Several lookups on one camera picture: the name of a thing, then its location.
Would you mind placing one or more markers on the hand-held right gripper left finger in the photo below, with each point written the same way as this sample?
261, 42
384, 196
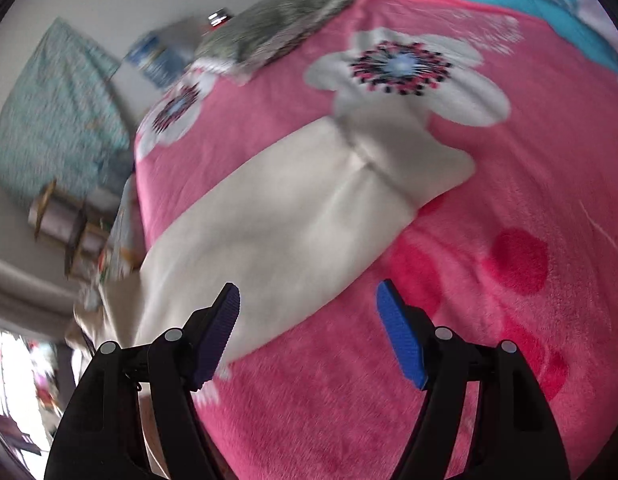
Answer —
216, 345

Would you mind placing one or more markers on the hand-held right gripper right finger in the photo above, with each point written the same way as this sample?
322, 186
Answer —
401, 342

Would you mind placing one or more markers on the cream jacket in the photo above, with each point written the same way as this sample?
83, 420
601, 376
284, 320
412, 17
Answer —
289, 220

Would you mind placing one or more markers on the pink floral blanket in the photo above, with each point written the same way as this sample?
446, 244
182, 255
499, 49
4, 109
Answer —
489, 350

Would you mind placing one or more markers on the wooden chair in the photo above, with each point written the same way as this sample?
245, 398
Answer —
54, 220

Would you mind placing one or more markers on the blue water dispenser bottle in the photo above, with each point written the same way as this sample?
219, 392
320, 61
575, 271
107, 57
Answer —
156, 57

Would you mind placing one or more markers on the teal floral wall cloth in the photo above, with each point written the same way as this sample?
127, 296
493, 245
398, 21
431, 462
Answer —
54, 110

